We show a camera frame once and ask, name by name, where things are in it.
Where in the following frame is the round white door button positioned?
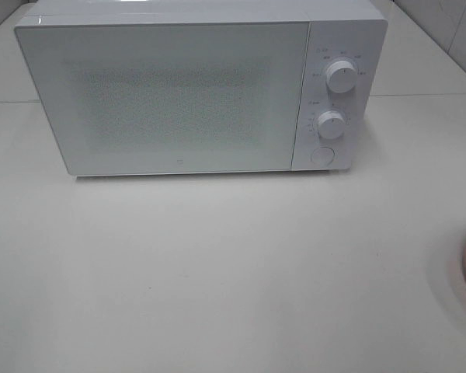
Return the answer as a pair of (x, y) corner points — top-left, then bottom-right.
(311, 146), (335, 169)

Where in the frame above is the white microwave door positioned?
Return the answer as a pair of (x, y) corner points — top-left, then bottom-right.
(16, 23), (308, 176)

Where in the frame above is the lower white microwave knob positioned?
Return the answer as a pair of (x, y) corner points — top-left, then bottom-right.
(317, 110), (346, 140)

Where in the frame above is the white microwave knob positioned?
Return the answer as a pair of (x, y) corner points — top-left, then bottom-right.
(325, 58), (358, 94)
(317, 110), (346, 140)

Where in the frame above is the white microwave oven body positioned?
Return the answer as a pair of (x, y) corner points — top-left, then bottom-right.
(14, 1), (388, 172)

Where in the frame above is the upper white microwave knob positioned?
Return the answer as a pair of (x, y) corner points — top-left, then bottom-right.
(325, 58), (358, 94)

